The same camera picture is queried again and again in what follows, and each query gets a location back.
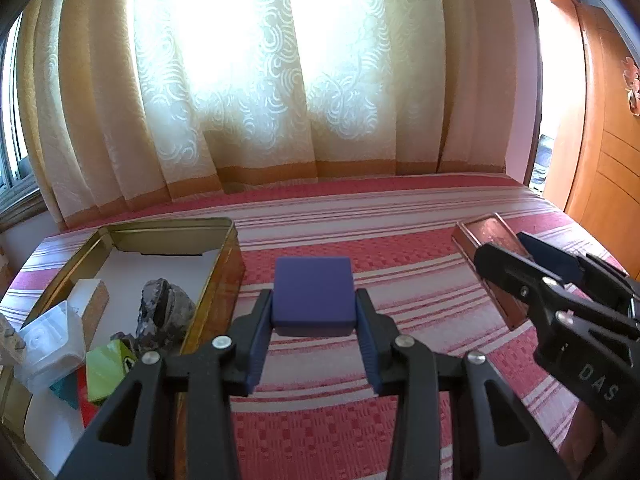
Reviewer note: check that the teal toy block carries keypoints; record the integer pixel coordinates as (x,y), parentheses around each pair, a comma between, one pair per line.
(66,390)

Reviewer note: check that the white cardboard box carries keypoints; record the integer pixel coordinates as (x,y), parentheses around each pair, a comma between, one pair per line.
(89,298)

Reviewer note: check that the window frame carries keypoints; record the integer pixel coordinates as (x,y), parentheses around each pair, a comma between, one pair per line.
(20,195)

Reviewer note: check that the red striped bedspread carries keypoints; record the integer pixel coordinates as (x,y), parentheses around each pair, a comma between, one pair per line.
(313,415)

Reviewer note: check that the gold metal tin box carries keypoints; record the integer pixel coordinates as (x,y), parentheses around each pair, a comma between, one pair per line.
(201,255)

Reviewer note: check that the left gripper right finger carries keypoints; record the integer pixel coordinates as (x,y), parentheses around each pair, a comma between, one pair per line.
(492,434)

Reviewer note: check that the red toy block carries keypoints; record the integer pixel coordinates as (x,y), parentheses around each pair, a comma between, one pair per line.
(87,409)

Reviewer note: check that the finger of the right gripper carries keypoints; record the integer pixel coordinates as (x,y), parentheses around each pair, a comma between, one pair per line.
(532,284)
(580,270)

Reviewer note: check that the cream patterned curtain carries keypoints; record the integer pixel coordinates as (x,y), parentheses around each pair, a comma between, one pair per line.
(127,104)

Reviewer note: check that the dark crumpled object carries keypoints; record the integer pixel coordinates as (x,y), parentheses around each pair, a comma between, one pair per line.
(164,317)

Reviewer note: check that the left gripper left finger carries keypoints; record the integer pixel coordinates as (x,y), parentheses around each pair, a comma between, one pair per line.
(165,400)

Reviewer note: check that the wooden door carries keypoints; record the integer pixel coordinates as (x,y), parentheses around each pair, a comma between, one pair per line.
(594,172)

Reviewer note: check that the purple small box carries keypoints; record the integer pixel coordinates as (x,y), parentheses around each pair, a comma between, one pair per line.
(313,297)

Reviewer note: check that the copper metal case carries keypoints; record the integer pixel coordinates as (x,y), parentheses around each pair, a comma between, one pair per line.
(483,243)

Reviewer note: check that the red flower door decoration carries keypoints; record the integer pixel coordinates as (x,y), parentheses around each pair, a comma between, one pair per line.
(631,77)

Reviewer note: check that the lime green toy block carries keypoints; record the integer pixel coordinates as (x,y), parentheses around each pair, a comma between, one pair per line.
(106,367)

